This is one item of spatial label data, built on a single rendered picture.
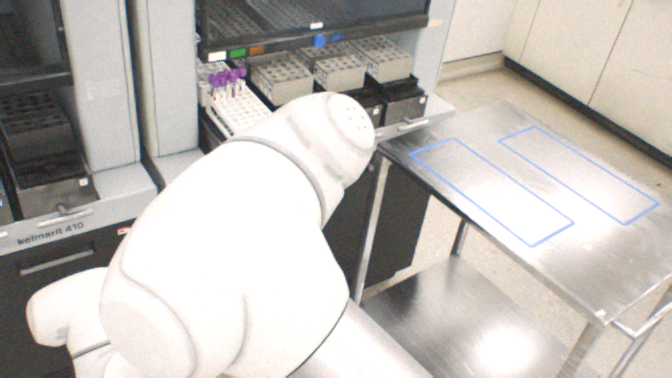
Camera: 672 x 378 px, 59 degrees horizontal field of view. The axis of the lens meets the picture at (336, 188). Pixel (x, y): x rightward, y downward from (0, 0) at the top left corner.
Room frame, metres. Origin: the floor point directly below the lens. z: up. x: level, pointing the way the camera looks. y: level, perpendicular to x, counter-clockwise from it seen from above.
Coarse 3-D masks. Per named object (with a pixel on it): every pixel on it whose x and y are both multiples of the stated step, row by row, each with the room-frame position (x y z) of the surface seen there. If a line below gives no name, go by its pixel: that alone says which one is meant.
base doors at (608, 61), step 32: (544, 0) 3.31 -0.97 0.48; (576, 0) 3.16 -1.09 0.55; (608, 0) 3.02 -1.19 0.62; (640, 0) 2.90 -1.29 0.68; (512, 32) 3.42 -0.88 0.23; (544, 32) 3.26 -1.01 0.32; (576, 32) 3.11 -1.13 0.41; (608, 32) 2.97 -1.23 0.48; (640, 32) 2.85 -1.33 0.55; (544, 64) 3.20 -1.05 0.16; (576, 64) 3.05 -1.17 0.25; (608, 64) 2.92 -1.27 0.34; (640, 64) 2.80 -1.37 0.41; (576, 96) 2.99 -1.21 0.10; (608, 96) 2.86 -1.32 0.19; (640, 96) 2.74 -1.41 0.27; (640, 128) 2.68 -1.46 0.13
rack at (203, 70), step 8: (200, 40) 1.42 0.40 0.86; (200, 64) 1.29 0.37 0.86; (208, 64) 1.30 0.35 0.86; (216, 64) 1.30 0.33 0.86; (224, 64) 1.31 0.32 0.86; (200, 72) 1.26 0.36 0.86; (208, 72) 1.26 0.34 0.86; (216, 72) 1.27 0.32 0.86; (200, 80) 1.22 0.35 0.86; (200, 88) 1.18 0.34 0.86; (208, 88) 1.19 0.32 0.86; (200, 96) 1.19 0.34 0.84
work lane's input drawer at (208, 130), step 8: (200, 112) 1.17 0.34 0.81; (200, 120) 1.14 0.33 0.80; (208, 120) 1.13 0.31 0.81; (200, 128) 1.14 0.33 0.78; (208, 128) 1.11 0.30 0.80; (216, 128) 1.10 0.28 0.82; (208, 136) 1.11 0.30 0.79; (216, 136) 1.09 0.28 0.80; (224, 136) 1.07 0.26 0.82; (208, 144) 1.11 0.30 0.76; (216, 144) 1.07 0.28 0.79
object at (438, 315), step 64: (448, 128) 1.24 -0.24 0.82; (512, 128) 1.29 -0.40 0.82; (448, 192) 0.99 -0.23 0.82; (512, 192) 1.02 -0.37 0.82; (576, 192) 1.06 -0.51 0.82; (640, 192) 1.09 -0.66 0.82; (448, 256) 1.38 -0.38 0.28; (512, 256) 0.84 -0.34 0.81; (576, 256) 0.85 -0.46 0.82; (640, 256) 0.88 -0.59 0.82; (384, 320) 1.09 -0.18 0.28; (448, 320) 1.12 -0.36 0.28; (512, 320) 1.16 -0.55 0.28
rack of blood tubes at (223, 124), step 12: (228, 96) 1.17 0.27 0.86; (240, 96) 1.17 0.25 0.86; (252, 96) 1.18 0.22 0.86; (216, 108) 1.11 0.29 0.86; (228, 108) 1.11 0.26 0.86; (240, 108) 1.13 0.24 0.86; (252, 108) 1.13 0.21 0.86; (264, 108) 1.14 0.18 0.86; (216, 120) 1.11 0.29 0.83; (228, 120) 1.06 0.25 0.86; (240, 120) 1.07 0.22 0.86; (252, 120) 1.08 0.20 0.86; (228, 132) 1.07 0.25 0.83
